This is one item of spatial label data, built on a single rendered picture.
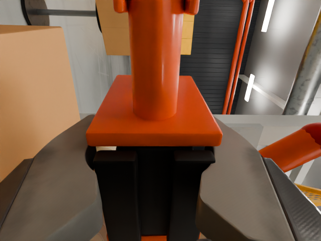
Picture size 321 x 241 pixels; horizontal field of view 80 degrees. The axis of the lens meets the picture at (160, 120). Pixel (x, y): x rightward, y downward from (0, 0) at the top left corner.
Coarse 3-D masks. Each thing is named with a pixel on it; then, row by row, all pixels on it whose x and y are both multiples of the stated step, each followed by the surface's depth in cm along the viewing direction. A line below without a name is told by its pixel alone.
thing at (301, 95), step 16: (320, 16) 427; (320, 32) 430; (320, 48) 438; (304, 64) 470; (320, 64) 450; (304, 80) 477; (320, 80) 470; (288, 96) 527; (304, 96) 489; (288, 112) 527; (304, 112) 508
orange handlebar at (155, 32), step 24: (120, 0) 7; (144, 0) 7; (168, 0) 7; (192, 0) 7; (144, 24) 7; (168, 24) 7; (144, 48) 7; (168, 48) 7; (144, 72) 8; (168, 72) 8; (144, 96) 8; (168, 96) 8
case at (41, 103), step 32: (0, 32) 16; (32, 32) 20; (0, 64) 16; (32, 64) 20; (64, 64) 28; (0, 96) 16; (32, 96) 20; (64, 96) 28; (0, 128) 16; (32, 128) 20; (64, 128) 28; (0, 160) 16
